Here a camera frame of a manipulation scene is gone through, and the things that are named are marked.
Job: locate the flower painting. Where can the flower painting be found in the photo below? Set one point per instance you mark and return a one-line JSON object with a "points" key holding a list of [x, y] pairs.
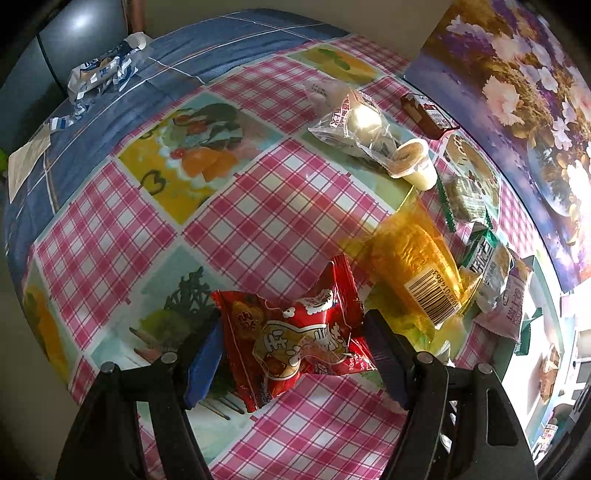
{"points": [[508, 69]]}

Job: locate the checkered printed tablecloth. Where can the checkered printed tablecloth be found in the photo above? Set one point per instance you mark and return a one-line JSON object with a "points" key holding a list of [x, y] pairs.
{"points": [[277, 198]]}

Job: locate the pink snack packet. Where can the pink snack packet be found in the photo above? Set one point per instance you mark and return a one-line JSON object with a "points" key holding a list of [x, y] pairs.
{"points": [[508, 304]]}

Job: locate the yellow transparent snack packet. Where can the yellow transparent snack packet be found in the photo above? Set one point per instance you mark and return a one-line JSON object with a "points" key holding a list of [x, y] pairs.
{"points": [[406, 263]]}

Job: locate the orange brown snack packet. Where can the orange brown snack packet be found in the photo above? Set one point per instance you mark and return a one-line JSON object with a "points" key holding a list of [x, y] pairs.
{"points": [[549, 374]]}

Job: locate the red snack packet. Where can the red snack packet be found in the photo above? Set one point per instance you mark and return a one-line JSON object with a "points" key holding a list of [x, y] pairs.
{"points": [[295, 341]]}

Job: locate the white paper sheet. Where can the white paper sheet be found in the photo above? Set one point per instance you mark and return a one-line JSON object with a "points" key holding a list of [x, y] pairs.
{"points": [[27, 157]]}

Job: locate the clear packet with round bun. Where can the clear packet with round bun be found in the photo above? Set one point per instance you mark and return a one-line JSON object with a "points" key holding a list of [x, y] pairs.
{"points": [[360, 124]]}

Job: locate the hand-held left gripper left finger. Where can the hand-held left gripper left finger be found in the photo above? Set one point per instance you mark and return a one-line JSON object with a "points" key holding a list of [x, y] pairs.
{"points": [[203, 369]]}

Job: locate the white snack packet green edge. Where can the white snack packet green edge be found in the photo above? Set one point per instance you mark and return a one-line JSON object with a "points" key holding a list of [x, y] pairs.
{"points": [[526, 332]]}

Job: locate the dark chair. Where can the dark chair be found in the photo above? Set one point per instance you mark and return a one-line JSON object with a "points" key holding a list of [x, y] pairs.
{"points": [[69, 32]]}

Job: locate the translucent white packet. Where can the translucent white packet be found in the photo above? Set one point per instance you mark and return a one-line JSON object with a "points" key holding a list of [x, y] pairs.
{"points": [[323, 92]]}

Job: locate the pudding cup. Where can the pudding cup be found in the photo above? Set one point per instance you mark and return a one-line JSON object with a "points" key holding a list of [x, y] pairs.
{"points": [[415, 173]]}

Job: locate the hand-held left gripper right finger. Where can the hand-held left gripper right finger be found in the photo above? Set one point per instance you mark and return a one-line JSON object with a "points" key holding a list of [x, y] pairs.
{"points": [[385, 362]]}

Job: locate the blue white plastic wrapper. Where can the blue white plastic wrapper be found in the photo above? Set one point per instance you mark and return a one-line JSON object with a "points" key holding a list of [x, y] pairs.
{"points": [[99, 69]]}

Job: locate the white box with teal rim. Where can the white box with teal rim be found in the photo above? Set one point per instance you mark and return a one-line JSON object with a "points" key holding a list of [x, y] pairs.
{"points": [[540, 290]]}

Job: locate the brown red chocolate box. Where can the brown red chocolate box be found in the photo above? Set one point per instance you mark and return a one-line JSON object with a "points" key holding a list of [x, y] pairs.
{"points": [[425, 115]]}

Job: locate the green cracker packet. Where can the green cracker packet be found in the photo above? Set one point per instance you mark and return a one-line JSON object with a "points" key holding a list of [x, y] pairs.
{"points": [[466, 198]]}

